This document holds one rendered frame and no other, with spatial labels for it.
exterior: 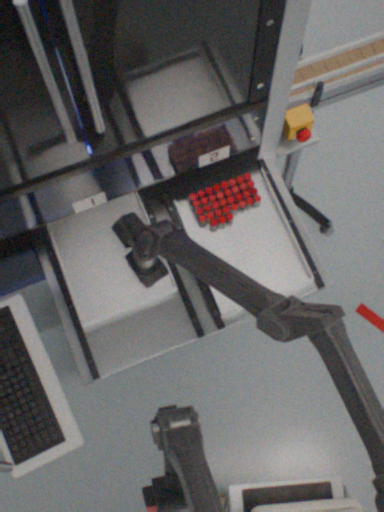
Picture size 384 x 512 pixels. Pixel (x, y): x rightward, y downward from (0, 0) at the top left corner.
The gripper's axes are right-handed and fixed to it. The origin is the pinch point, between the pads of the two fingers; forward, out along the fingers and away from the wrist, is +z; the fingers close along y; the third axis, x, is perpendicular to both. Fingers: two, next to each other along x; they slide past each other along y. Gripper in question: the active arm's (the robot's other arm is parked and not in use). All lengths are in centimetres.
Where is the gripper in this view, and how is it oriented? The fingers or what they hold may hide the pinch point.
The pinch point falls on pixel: (149, 274)
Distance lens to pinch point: 176.4
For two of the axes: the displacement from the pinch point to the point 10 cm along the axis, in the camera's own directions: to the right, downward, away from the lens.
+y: -6.2, -7.5, 2.4
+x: -7.9, 5.9, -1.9
